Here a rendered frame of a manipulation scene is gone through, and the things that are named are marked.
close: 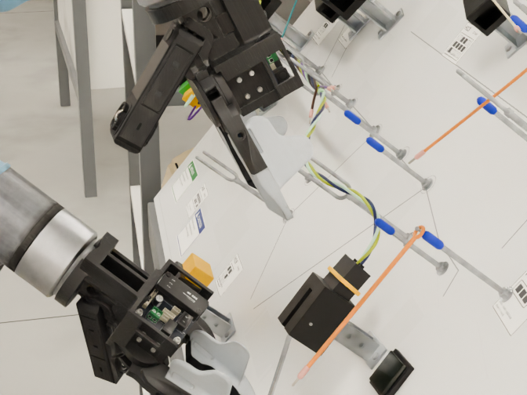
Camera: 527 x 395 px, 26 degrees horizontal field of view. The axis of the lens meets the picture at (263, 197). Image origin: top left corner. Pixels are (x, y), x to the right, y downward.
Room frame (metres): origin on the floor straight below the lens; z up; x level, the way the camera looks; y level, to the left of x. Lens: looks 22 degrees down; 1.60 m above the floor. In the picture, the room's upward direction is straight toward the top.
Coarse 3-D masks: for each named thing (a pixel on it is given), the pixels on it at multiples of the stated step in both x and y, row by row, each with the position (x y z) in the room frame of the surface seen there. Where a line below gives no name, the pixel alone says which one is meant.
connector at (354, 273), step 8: (344, 256) 0.96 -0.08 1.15; (336, 264) 0.96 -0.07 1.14; (344, 264) 0.95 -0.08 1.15; (352, 264) 0.94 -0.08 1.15; (360, 264) 0.95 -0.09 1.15; (344, 272) 0.94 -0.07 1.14; (352, 272) 0.94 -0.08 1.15; (360, 272) 0.94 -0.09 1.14; (328, 280) 0.95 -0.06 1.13; (336, 280) 0.94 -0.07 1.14; (352, 280) 0.94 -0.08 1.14; (360, 280) 0.94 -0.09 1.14; (336, 288) 0.93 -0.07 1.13; (344, 288) 0.93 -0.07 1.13; (344, 296) 0.93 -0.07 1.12; (352, 296) 0.93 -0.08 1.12
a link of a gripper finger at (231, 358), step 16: (192, 336) 0.94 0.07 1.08; (208, 336) 0.93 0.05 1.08; (192, 352) 0.93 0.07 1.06; (208, 352) 0.94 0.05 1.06; (224, 352) 0.93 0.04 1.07; (240, 352) 0.92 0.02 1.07; (208, 368) 0.93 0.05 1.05; (224, 368) 0.93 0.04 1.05; (240, 368) 0.92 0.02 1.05; (240, 384) 0.93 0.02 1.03
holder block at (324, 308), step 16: (304, 288) 0.95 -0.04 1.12; (320, 288) 0.93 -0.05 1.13; (288, 304) 0.95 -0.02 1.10; (304, 304) 0.93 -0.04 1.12; (320, 304) 0.92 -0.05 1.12; (336, 304) 0.92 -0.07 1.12; (352, 304) 0.93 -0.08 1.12; (288, 320) 0.94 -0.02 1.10; (304, 320) 0.92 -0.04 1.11; (320, 320) 0.92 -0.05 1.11; (336, 320) 0.92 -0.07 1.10; (304, 336) 0.91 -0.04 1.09; (320, 336) 0.92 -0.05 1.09
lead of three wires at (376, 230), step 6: (348, 192) 1.02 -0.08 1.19; (354, 192) 1.02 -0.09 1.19; (360, 198) 1.01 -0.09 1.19; (366, 198) 1.00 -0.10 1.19; (366, 204) 1.00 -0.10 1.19; (372, 204) 0.99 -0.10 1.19; (372, 210) 0.99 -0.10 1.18; (378, 216) 0.98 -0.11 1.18; (378, 228) 0.97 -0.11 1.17; (378, 234) 0.97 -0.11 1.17; (372, 240) 0.96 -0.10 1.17; (378, 240) 0.96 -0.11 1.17; (372, 246) 0.96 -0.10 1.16; (366, 252) 0.96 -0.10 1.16; (360, 258) 0.96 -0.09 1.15; (366, 258) 0.96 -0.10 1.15
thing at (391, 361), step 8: (392, 352) 0.90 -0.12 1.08; (400, 352) 0.91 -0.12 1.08; (384, 360) 0.90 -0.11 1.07; (392, 360) 0.89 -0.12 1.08; (400, 360) 0.89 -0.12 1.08; (376, 368) 0.90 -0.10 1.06; (384, 368) 0.89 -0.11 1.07; (392, 368) 0.89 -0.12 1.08; (400, 368) 0.88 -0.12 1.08; (408, 368) 0.88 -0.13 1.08; (376, 376) 0.89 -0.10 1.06; (384, 376) 0.89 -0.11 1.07; (392, 376) 0.88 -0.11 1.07; (400, 376) 0.87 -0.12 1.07; (408, 376) 0.87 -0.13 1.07; (376, 384) 0.89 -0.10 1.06; (384, 384) 0.88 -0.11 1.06; (392, 384) 0.87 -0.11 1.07; (400, 384) 0.87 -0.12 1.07; (376, 392) 0.88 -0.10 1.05; (384, 392) 0.87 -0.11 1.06; (392, 392) 0.87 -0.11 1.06
